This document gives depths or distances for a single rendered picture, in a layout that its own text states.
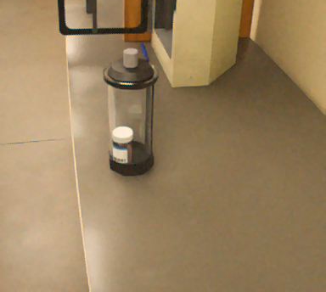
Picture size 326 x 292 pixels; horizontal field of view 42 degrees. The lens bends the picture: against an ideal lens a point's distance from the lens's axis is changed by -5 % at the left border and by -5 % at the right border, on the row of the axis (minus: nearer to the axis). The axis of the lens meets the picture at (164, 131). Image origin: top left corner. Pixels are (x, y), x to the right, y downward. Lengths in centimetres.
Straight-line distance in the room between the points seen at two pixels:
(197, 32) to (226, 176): 45
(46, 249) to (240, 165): 127
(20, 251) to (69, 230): 26
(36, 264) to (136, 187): 117
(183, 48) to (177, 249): 63
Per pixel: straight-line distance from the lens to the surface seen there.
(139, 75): 84
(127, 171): 95
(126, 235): 83
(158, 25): 152
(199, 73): 130
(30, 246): 211
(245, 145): 108
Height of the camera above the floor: 155
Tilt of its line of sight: 34 degrees down
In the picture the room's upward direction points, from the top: 3 degrees clockwise
